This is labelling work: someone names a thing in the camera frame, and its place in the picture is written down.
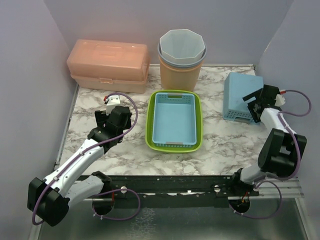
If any large blue perforated basket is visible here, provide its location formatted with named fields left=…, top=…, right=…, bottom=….
left=222, top=72, right=264, bottom=124

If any green plastic tray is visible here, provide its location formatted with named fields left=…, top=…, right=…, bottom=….
left=145, top=89, right=203, bottom=154

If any small blue perforated basket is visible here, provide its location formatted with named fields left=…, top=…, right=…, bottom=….
left=152, top=92, right=197, bottom=148

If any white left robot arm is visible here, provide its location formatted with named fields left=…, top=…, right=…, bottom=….
left=27, top=105, right=132, bottom=227

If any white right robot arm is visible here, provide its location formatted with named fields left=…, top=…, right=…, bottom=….
left=229, top=84, right=307, bottom=196

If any orange plastic toolbox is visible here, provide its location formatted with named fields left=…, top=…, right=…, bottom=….
left=67, top=39, right=150, bottom=94

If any blue-grey round bin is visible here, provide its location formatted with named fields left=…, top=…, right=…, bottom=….
left=157, top=42, right=207, bottom=69

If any orange round bin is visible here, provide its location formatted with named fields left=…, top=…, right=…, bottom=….
left=158, top=57, right=203, bottom=92

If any white faceted bin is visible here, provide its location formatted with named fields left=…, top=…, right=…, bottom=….
left=159, top=29, right=206, bottom=65

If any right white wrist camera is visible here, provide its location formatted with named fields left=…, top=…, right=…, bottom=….
left=274, top=94, right=286, bottom=107

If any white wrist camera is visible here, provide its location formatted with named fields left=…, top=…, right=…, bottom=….
left=103, top=95, right=121, bottom=115
left=274, top=94, right=286, bottom=107

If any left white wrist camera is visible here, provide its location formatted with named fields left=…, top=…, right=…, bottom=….
left=103, top=95, right=121, bottom=115

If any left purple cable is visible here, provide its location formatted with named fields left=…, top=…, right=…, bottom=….
left=31, top=91, right=141, bottom=227

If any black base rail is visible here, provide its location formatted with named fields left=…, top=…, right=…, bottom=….
left=94, top=175, right=259, bottom=209

